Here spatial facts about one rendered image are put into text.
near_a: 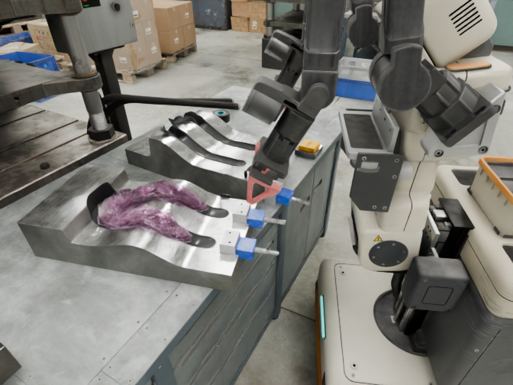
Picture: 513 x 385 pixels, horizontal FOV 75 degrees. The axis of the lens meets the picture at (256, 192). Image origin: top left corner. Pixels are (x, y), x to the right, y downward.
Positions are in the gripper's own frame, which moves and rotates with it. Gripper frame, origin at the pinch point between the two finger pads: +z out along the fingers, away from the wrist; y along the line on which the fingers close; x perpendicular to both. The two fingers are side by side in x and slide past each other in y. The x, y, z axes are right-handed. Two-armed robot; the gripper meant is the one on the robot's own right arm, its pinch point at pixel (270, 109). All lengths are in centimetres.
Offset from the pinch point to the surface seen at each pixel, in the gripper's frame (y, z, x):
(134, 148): 5.9, 32.7, -34.3
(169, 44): -411, 147, -129
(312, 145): -7.6, 7.4, 20.7
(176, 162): 15.3, 23.4, -19.0
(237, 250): 50, 13, 3
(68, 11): -11, 7, -70
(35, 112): -36, 70, -92
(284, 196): 25.0, 11.0, 12.8
